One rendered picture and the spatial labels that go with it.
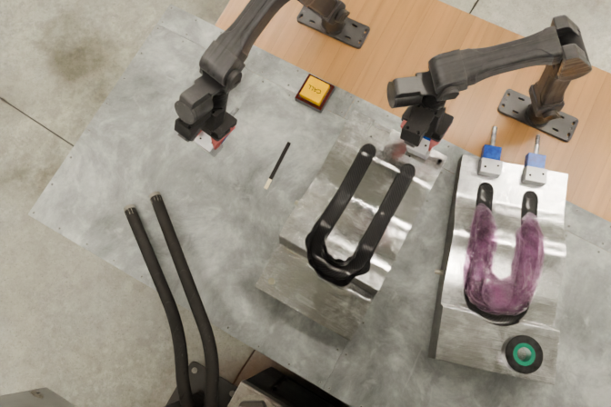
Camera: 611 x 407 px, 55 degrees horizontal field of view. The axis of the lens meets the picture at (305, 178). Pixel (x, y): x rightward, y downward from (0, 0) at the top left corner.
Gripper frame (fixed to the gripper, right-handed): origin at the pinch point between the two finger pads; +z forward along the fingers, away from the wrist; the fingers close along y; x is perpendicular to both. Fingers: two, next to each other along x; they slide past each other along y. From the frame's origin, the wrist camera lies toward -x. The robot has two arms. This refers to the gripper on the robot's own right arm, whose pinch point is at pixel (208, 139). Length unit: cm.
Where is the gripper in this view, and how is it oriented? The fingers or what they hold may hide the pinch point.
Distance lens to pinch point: 145.9
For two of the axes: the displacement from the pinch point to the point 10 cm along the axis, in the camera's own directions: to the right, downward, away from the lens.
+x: 5.6, -5.9, 5.8
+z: -2.2, 5.7, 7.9
